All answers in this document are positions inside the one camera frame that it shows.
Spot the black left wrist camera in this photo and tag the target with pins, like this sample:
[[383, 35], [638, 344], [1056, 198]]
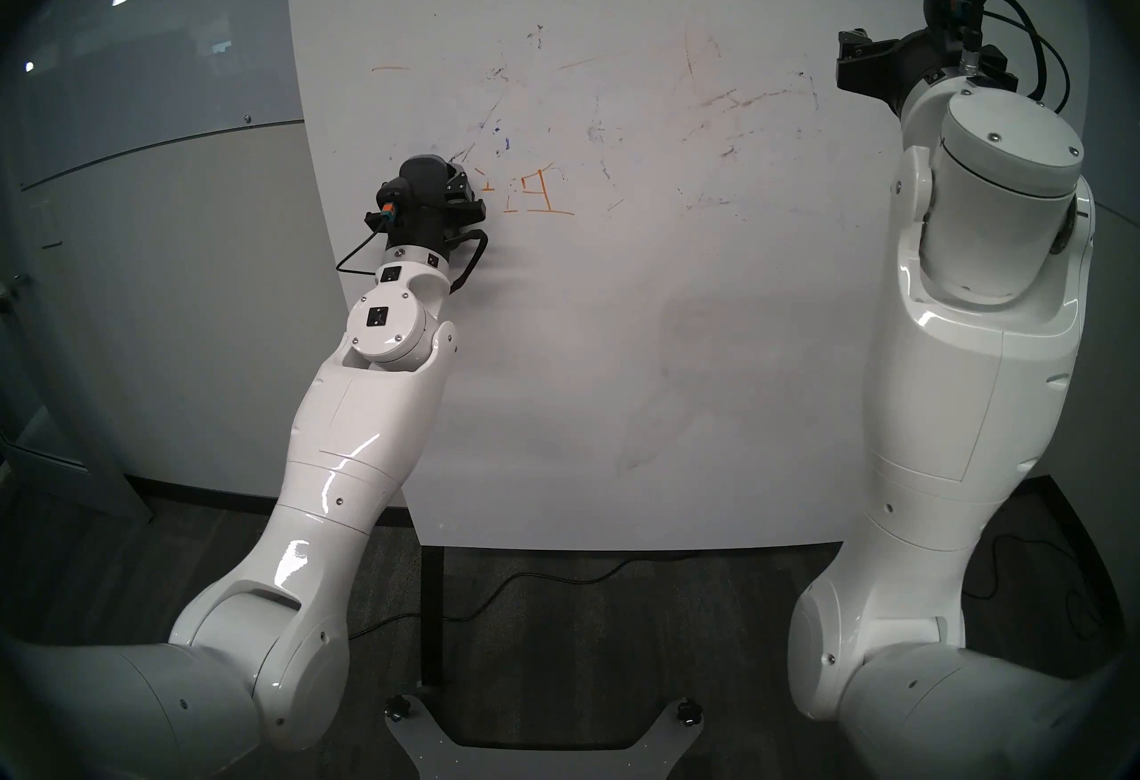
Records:
[[390, 204]]

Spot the large white whiteboard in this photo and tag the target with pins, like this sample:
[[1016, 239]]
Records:
[[668, 342]]

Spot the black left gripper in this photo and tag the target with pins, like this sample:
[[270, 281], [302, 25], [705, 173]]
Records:
[[427, 222]]

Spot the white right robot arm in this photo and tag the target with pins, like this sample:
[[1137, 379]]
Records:
[[953, 431]]

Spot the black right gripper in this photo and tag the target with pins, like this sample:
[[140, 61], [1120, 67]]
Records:
[[924, 57]]

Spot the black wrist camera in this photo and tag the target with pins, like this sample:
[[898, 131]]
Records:
[[948, 8], [390, 204]]

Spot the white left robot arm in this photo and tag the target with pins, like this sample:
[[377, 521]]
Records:
[[338, 475]]

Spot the dark grey whiteboard eraser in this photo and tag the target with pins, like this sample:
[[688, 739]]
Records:
[[423, 177]]

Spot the glass wall board with writing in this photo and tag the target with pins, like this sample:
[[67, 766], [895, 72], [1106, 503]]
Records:
[[151, 57]]

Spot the black whiteboard stand post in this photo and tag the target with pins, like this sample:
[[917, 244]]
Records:
[[432, 618]]

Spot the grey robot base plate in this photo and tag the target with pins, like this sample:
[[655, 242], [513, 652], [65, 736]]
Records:
[[543, 765]]

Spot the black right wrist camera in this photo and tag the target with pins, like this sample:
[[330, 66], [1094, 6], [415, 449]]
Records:
[[948, 8]]

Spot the black base plate knob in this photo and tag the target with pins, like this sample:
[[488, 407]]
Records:
[[686, 710], [396, 707]]

